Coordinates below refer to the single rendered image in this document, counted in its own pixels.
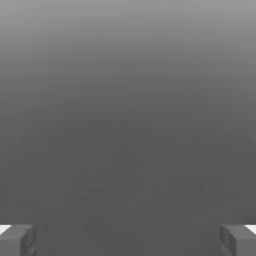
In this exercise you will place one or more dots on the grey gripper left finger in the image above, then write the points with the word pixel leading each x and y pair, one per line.
pixel 14 240

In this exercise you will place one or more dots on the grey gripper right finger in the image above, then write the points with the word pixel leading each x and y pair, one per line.
pixel 242 240

